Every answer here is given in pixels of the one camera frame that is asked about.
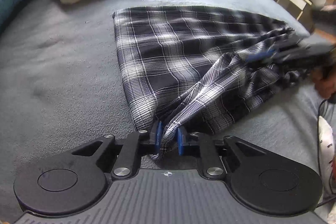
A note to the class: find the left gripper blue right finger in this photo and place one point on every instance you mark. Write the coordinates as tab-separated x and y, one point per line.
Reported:
182	141

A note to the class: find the person right hand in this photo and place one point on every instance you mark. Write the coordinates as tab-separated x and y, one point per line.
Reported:
325	87

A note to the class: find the grey bed blanket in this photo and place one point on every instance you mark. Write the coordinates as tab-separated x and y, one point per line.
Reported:
60	81

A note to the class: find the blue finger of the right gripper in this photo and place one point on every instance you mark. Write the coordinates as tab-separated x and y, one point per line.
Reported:
260	56

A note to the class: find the black white plaid pants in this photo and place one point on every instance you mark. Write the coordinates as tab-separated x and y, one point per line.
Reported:
185	66

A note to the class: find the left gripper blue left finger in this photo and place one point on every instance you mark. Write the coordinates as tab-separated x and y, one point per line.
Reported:
156	136

